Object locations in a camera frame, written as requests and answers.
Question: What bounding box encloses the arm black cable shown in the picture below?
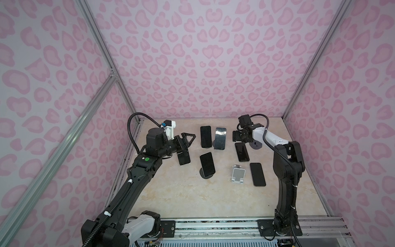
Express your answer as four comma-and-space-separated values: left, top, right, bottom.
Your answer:
127, 112, 163, 155
249, 113, 301, 198

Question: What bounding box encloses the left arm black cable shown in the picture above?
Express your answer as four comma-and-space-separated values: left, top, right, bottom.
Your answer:
127, 112, 163, 155

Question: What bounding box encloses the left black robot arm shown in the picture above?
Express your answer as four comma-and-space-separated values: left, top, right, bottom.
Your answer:
81, 128, 196, 247

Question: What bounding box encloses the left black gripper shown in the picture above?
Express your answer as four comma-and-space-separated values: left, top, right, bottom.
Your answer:
157, 133, 195, 159

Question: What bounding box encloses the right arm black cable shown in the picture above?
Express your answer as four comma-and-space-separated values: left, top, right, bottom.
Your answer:
249, 113, 301, 198

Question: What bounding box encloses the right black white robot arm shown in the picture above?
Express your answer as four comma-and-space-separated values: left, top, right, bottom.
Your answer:
232, 124, 305, 236

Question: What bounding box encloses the grey round phone stand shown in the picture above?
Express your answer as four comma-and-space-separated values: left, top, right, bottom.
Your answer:
249, 140, 263, 150

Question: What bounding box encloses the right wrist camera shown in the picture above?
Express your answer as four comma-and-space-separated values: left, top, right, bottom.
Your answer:
238, 114, 253, 129

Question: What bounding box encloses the black phone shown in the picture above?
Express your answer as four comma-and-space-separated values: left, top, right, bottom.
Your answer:
200, 152, 215, 169
250, 163, 266, 187
235, 143, 250, 162
200, 126, 213, 148
177, 148, 191, 166

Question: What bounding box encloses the white folding phone stand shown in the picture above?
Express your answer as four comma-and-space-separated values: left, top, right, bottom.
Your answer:
231, 165, 246, 184

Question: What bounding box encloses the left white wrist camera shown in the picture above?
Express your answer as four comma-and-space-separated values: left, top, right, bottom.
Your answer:
161, 120, 176, 140

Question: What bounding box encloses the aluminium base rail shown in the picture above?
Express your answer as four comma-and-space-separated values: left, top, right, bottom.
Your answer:
89, 216, 356, 247

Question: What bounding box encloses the black round phone stand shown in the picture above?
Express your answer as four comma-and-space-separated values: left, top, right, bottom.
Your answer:
200, 168, 216, 179

